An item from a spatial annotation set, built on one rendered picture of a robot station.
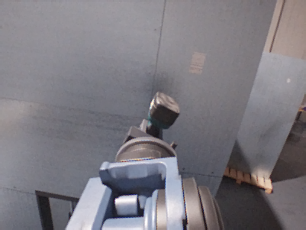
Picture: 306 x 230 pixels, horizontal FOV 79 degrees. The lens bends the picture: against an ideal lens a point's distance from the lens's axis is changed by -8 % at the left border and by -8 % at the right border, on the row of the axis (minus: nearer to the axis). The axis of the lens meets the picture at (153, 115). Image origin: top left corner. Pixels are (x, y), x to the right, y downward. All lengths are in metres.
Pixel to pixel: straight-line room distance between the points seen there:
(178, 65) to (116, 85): 0.26
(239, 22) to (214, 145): 0.52
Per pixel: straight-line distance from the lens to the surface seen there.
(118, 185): 0.36
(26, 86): 0.99
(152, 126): 0.57
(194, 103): 0.84
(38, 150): 1.11
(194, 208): 0.24
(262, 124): 5.02
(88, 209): 0.32
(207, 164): 0.99
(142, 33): 0.78
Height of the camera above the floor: 2.99
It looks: 22 degrees down
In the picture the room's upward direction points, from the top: 9 degrees clockwise
